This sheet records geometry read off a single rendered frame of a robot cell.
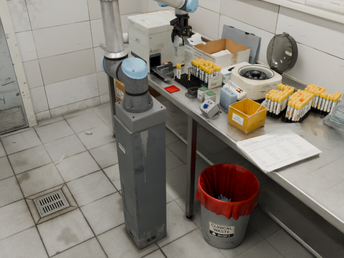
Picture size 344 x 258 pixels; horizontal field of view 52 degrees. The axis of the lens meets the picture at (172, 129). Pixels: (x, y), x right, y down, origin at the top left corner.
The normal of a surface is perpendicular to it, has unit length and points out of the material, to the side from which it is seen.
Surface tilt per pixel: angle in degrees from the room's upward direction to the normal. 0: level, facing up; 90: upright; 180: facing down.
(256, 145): 1
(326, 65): 90
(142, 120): 90
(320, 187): 0
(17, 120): 90
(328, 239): 0
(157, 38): 90
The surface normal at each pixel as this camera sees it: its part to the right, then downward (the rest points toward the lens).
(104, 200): 0.00, -0.83
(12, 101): 0.54, 0.47
